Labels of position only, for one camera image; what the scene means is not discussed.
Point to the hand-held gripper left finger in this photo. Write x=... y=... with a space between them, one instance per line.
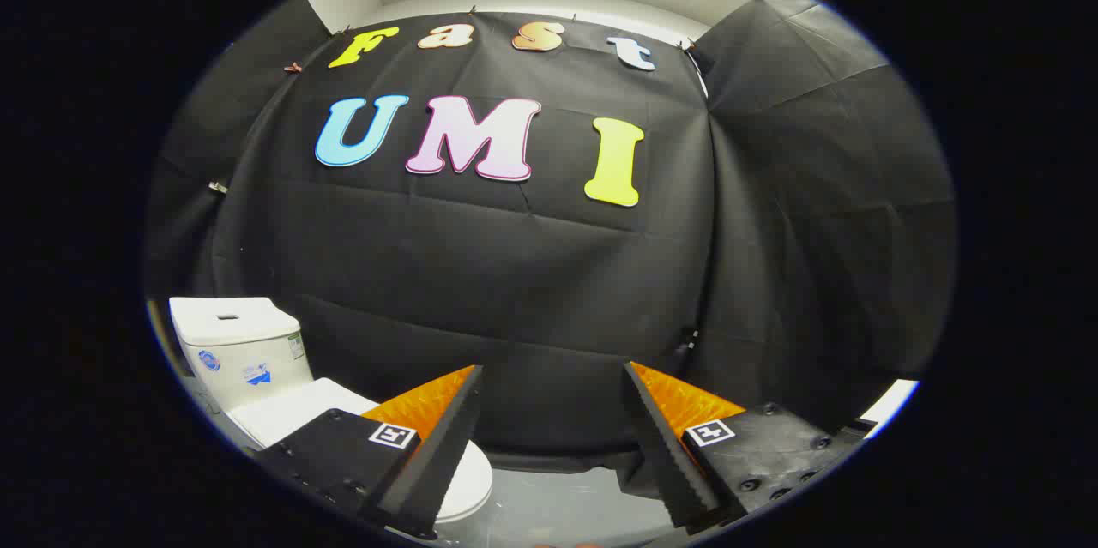
x=429 y=471

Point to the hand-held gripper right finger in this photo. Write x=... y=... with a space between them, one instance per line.
x=669 y=462

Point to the white toilet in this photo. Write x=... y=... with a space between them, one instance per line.
x=240 y=359

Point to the black backdrop cloth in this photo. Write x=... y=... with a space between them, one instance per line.
x=515 y=274

